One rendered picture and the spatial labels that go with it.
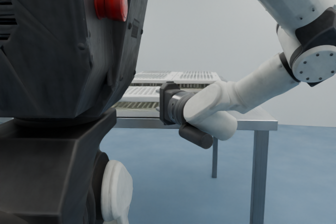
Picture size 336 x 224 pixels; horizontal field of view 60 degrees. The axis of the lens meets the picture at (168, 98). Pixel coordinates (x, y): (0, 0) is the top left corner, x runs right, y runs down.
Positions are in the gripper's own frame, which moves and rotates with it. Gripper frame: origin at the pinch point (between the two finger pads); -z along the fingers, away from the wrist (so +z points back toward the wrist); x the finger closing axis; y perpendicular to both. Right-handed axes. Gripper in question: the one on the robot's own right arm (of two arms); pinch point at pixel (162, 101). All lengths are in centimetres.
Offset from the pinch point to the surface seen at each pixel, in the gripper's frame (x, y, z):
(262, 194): 33.7, 32.8, 10.1
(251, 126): 9.3, 27.3, 8.9
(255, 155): 20.0, 30.7, 8.0
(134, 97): 0.2, -4.4, -12.0
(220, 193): 94, 95, -87
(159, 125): 9.3, 2.1, -6.8
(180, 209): 94, 56, -82
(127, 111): 5.0, -6.4, -13.3
